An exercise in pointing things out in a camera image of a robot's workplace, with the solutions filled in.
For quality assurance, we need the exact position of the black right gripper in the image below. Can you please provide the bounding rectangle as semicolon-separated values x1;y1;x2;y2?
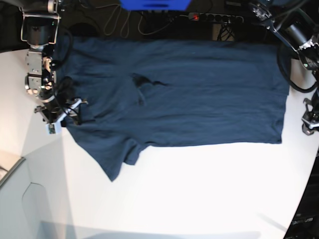
39;92;70;120

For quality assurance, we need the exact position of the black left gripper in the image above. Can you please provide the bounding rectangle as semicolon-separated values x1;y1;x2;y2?
302;89;319;135

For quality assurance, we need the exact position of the dark navy t-shirt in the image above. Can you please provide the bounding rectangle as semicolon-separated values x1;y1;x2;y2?
57;37;289;180

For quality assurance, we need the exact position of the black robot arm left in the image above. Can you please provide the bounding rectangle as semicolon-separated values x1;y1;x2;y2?
249;0;319;135

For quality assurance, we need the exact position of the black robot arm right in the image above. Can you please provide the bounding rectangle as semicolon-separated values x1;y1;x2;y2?
18;0;66;123

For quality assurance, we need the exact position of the blue plastic bin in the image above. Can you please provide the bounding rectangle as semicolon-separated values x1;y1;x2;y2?
120;0;191;11

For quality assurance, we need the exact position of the black power strip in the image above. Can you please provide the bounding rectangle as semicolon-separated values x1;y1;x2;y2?
180;12;244;24

